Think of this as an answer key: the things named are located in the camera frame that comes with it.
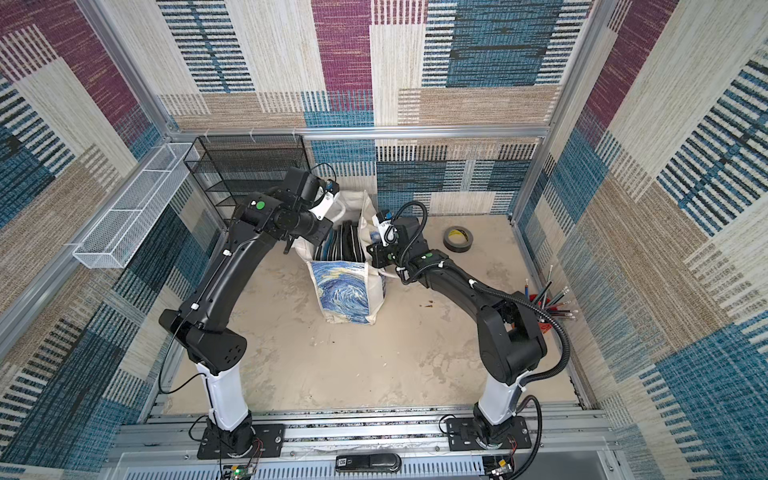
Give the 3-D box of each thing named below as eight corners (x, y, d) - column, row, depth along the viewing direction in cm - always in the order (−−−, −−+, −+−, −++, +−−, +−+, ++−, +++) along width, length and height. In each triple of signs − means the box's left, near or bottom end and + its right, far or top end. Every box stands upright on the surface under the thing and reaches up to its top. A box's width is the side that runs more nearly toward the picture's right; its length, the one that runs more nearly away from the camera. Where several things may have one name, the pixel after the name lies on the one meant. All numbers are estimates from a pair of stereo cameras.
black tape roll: (444, 252, 112) (445, 249, 110) (441, 230, 119) (442, 226, 117) (474, 252, 112) (475, 248, 110) (469, 230, 119) (470, 226, 117)
